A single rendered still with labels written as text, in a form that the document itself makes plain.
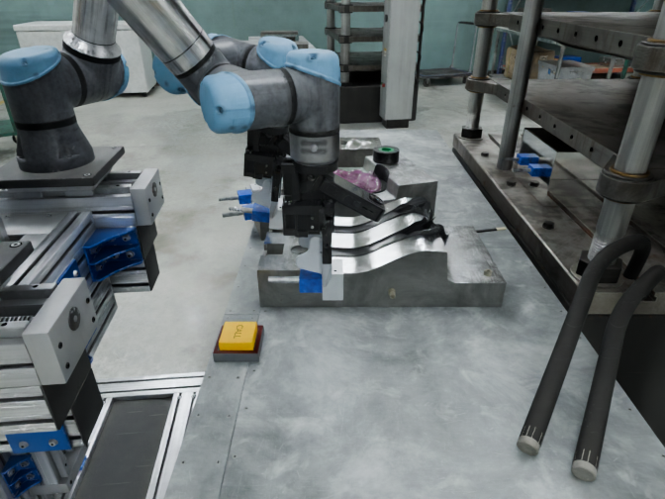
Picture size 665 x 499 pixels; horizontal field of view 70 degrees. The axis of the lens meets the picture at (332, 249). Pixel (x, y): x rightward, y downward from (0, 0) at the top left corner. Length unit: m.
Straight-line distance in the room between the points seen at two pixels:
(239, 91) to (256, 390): 0.47
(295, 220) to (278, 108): 0.18
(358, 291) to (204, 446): 0.42
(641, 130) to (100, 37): 1.12
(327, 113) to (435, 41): 7.97
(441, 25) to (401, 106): 3.43
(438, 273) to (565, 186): 0.73
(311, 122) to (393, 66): 4.62
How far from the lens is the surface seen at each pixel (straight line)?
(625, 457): 0.84
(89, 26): 1.20
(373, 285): 0.96
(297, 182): 0.73
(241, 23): 8.09
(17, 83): 1.15
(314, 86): 0.67
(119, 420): 1.69
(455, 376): 0.86
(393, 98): 5.35
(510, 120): 1.83
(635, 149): 1.14
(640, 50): 1.11
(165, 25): 0.72
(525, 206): 1.59
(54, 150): 1.16
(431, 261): 0.95
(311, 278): 0.81
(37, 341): 0.73
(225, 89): 0.63
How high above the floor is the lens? 1.38
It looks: 29 degrees down
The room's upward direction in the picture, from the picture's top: straight up
